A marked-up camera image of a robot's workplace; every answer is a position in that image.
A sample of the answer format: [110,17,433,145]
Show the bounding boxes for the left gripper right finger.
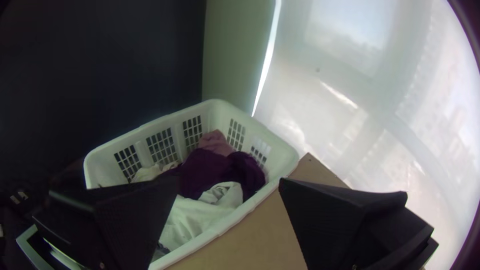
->
[278,177,440,270]

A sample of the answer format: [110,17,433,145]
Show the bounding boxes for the heap of clothes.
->
[129,129,268,260]

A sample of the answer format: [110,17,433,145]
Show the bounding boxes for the white laundry basket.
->
[83,98,300,270]

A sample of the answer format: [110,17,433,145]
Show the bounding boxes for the white translucent window blind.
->
[251,0,480,270]

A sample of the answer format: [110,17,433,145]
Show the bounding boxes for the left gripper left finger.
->
[31,175,180,270]

